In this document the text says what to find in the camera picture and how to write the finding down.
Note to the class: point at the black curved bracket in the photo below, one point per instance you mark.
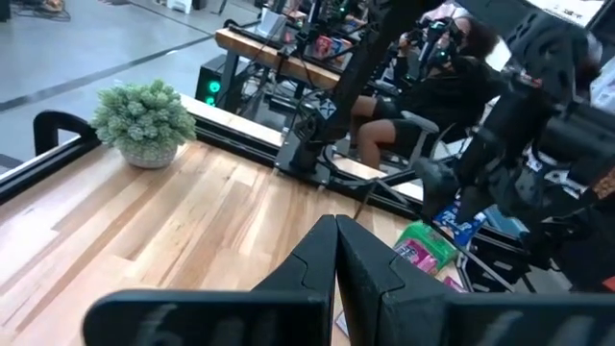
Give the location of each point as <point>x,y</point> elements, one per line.
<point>45,127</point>

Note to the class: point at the black computer tower green lights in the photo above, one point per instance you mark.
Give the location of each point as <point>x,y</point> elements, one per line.
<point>206,77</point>

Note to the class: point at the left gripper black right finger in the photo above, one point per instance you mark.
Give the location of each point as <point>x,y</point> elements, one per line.
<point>408,317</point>

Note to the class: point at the green Apple Jacks cereal box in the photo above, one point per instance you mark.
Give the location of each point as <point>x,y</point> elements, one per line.
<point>432,238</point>

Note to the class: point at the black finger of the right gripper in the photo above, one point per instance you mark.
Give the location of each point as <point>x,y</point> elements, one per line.
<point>435,187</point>
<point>471,209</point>

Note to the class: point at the wooden workbench black legs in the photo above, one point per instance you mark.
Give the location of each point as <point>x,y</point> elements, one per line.
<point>269,55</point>

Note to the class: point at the grey office chair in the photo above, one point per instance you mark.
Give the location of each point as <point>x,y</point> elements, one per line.
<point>420,122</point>

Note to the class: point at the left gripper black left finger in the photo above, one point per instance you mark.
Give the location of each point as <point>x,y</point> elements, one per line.
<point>288,317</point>

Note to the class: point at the person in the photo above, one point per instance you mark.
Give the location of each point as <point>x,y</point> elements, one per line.
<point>447,96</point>

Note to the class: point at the small red printed box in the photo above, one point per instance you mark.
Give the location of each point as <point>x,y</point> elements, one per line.
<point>323,46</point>

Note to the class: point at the blue Frosted Flakes cereal box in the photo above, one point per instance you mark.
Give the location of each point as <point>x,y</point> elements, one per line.
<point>461,233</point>

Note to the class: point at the white grey box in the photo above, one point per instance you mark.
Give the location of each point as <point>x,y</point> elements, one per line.
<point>271,24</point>

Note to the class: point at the pale green plant white pot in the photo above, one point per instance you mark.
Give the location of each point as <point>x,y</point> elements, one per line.
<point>144,120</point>

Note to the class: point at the pink Raisin Bran cereal box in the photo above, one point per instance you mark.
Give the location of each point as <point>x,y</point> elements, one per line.
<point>415,255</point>

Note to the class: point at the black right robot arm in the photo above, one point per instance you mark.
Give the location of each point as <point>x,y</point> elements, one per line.
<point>370,62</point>

